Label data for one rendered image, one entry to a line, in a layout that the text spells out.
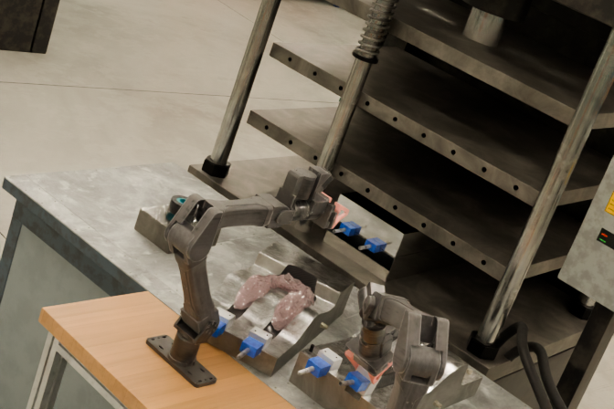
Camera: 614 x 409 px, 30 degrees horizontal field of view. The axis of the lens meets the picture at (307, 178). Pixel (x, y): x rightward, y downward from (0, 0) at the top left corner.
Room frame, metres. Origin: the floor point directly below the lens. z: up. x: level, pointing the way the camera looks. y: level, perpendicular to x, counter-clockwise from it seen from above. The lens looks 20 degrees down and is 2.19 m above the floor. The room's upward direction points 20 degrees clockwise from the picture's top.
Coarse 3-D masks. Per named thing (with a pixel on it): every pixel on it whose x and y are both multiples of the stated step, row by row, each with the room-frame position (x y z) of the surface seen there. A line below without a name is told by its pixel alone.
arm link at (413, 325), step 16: (384, 304) 2.23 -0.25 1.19; (400, 304) 2.19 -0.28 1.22; (384, 320) 2.21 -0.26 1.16; (400, 320) 2.14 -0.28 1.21; (416, 320) 2.06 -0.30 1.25; (432, 320) 2.10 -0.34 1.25; (448, 320) 2.09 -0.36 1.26; (400, 336) 2.06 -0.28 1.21; (416, 336) 2.04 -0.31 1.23; (432, 336) 2.10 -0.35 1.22; (448, 336) 2.07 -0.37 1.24; (400, 352) 2.03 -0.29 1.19; (400, 368) 2.00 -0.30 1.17
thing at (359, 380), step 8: (360, 368) 2.39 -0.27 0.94; (352, 376) 2.35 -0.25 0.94; (360, 376) 2.36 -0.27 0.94; (368, 376) 2.37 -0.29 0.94; (344, 384) 2.30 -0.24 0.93; (352, 384) 2.34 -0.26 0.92; (360, 384) 2.33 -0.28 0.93; (368, 384) 2.36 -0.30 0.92; (360, 392) 2.36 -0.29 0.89; (368, 392) 2.37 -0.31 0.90
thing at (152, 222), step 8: (144, 208) 3.00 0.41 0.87; (152, 208) 3.02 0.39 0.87; (160, 208) 3.04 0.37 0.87; (144, 216) 2.98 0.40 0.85; (152, 216) 2.96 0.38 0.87; (160, 216) 2.98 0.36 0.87; (168, 216) 3.03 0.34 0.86; (136, 224) 2.99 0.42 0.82; (144, 224) 2.97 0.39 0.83; (152, 224) 2.96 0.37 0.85; (160, 224) 2.94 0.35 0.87; (192, 224) 3.01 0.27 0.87; (144, 232) 2.97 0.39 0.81; (152, 232) 2.95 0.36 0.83; (160, 232) 2.94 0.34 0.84; (152, 240) 2.95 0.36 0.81; (160, 240) 2.93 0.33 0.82; (216, 240) 3.07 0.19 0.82; (168, 248) 2.91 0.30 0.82
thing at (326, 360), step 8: (320, 352) 2.45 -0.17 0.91; (328, 352) 2.45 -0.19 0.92; (312, 360) 2.42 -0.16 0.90; (320, 360) 2.43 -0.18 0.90; (328, 360) 2.43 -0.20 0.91; (336, 360) 2.43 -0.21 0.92; (312, 368) 2.39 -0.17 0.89; (320, 368) 2.39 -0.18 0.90; (328, 368) 2.42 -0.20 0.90; (336, 368) 2.44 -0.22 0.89; (320, 376) 2.40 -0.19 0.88
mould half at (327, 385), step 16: (352, 336) 2.64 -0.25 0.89; (304, 352) 2.46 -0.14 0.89; (336, 352) 2.53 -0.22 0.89; (448, 352) 2.65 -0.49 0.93; (304, 368) 2.45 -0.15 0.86; (352, 368) 2.47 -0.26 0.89; (448, 368) 2.58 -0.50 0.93; (464, 368) 2.62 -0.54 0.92; (304, 384) 2.44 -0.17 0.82; (320, 384) 2.42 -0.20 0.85; (336, 384) 2.39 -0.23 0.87; (448, 384) 2.57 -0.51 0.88; (464, 384) 2.66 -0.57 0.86; (320, 400) 2.41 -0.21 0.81; (336, 400) 2.39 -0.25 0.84; (352, 400) 2.36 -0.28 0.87; (368, 400) 2.35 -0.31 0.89; (384, 400) 2.37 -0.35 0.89; (432, 400) 2.53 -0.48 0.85; (448, 400) 2.61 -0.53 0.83
